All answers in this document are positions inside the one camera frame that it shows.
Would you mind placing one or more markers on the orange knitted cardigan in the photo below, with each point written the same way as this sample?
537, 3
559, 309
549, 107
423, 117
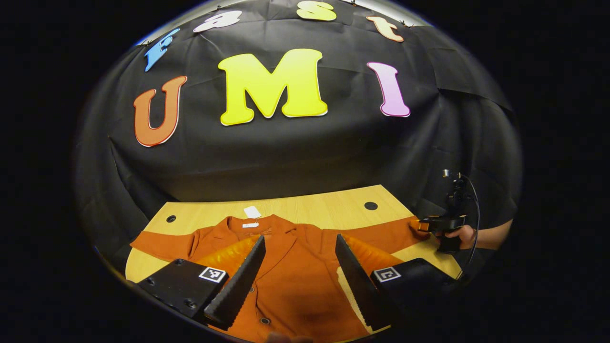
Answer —
295, 286

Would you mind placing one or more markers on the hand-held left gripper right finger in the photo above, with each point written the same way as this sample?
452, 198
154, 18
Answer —
357, 286

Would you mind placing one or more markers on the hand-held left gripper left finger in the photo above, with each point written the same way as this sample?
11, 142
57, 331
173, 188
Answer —
240, 286

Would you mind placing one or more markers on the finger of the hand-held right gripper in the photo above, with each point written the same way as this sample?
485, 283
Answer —
431, 224

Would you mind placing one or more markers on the black backdrop cloth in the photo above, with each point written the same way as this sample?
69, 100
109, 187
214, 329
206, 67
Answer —
295, 152

